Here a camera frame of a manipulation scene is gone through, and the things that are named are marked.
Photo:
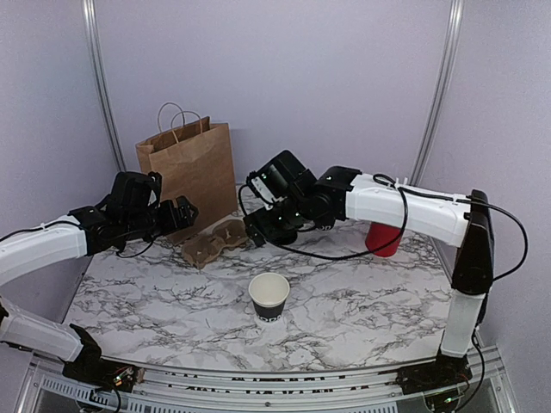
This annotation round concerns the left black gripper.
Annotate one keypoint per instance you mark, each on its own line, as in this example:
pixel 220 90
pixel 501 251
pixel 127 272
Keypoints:
pixel 172 224

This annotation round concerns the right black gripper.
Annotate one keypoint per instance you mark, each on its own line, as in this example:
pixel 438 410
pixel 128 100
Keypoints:
pixel 252 229

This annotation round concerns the black paper coffee cup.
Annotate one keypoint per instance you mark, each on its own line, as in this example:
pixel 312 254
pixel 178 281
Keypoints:
pixel 269 293

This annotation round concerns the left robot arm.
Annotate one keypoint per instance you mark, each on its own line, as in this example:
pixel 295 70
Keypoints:
pixel 82 232

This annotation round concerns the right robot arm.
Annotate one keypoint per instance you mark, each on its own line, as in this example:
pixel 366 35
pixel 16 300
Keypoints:
pixel 296 201

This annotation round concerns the cardboard cup carrier tray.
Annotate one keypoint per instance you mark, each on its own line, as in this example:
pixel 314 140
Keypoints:
pixel 205 248

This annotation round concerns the brown paper bag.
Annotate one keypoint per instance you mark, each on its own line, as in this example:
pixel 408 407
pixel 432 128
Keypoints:
pixel 195 161

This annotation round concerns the stack of paper cups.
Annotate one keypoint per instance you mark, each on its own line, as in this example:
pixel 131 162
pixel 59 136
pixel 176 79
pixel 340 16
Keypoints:
pixel 324 224

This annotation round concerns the red cylindrical holder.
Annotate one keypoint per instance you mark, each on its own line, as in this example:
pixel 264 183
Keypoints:
pixel 383 240

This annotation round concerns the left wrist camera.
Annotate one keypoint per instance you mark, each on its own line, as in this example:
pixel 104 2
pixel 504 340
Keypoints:
pixel 134 192

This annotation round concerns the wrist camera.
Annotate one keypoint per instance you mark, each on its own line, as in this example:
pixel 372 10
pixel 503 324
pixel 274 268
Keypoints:
pixel 271 182
pixel 134 192

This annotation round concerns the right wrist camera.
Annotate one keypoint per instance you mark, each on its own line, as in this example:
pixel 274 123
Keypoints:
pixel 271 182

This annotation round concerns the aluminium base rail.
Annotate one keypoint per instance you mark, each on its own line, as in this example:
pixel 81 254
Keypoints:
pixel 177 389

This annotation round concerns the left aluminium frame post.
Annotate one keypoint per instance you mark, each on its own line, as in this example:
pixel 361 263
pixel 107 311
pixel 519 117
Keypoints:
pixel 95 48

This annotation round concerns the aluminium frame post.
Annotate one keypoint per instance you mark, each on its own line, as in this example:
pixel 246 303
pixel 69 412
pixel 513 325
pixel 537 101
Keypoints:
pixel 443 80
pixel 95 48

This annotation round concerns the right aluminium frame post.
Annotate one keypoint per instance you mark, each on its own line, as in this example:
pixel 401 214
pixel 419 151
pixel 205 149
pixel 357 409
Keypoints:
pixel 443 80

